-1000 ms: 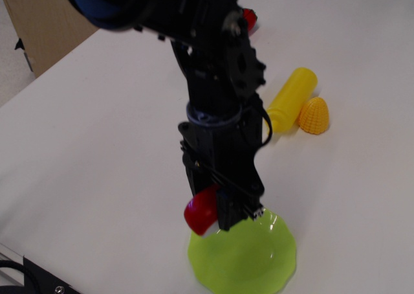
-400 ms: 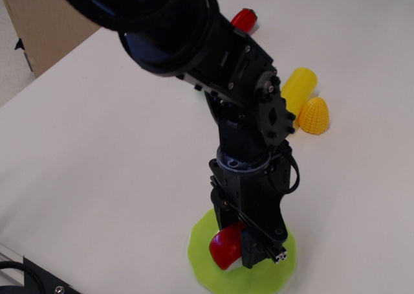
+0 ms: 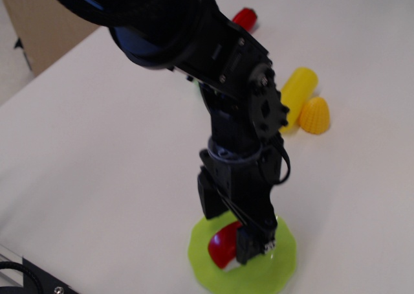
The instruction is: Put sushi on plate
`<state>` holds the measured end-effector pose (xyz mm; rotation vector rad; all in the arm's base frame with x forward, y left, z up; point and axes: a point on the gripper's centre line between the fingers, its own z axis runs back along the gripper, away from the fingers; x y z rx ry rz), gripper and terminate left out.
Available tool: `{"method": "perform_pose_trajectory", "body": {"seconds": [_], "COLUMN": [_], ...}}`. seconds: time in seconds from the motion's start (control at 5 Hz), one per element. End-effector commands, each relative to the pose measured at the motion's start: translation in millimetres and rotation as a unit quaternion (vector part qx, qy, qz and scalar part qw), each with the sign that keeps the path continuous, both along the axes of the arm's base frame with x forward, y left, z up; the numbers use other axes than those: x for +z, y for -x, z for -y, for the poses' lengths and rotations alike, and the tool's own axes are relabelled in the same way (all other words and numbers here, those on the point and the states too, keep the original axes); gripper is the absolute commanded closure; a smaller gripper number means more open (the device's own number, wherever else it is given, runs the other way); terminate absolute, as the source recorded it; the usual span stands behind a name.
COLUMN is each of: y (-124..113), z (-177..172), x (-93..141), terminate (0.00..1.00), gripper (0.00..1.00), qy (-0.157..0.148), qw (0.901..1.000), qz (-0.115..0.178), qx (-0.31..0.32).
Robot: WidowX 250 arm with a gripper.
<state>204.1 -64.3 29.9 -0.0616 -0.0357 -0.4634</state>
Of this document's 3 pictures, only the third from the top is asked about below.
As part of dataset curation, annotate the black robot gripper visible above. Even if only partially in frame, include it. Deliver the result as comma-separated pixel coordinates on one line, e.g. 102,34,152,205
197,145,281,265

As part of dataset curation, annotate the red toy sushi piece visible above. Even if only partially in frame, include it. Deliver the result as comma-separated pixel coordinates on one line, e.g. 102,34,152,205
208,221,241,269

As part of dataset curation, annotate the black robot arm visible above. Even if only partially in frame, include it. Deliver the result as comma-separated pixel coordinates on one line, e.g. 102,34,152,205
57,0,290,264

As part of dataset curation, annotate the green plastic plate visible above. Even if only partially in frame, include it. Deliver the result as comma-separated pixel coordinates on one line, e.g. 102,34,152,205
188,212,296,293

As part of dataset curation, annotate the yellow toy corn piece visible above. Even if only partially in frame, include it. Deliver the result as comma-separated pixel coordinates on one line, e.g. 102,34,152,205
299,96,331,135

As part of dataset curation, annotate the green toy cabbage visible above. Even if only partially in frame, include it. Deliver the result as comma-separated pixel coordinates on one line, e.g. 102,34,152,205
193,82,201,98

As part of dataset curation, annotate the yellow mustard squeeze bottle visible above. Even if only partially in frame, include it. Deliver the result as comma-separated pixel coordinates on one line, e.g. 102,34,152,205
281,67,318,132

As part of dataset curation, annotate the red toy chili pepper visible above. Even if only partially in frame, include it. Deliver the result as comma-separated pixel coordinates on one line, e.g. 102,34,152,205
232,8,257,32

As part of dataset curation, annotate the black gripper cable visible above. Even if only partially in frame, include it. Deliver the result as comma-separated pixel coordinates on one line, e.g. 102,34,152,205
270,135,292,185

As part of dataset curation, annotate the black corner bracket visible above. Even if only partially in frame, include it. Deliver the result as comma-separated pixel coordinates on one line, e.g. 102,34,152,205
22,258,80,294

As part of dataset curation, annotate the black braided cable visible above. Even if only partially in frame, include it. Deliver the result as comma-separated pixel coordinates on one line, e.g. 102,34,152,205
0,260,45,294

